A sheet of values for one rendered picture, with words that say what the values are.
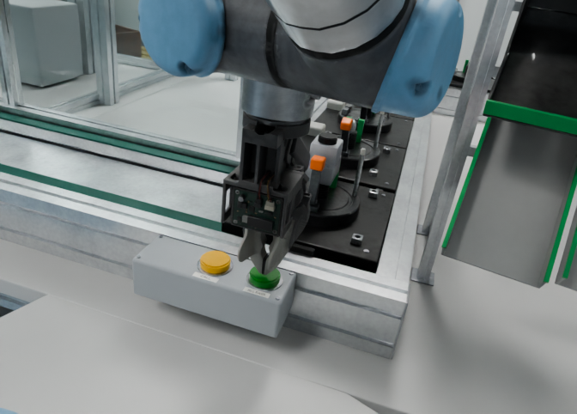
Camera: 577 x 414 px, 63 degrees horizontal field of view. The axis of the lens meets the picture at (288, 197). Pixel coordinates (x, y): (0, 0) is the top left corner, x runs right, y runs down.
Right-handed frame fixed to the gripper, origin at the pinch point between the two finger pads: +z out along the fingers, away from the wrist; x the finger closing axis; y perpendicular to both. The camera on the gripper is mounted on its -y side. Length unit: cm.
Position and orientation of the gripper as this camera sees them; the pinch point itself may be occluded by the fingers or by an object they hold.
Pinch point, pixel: (266, 261)
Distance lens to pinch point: 60.7
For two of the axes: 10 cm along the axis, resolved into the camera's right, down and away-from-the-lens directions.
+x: 9.5, 2.3, -2.2
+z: -1.1, 8.8, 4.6
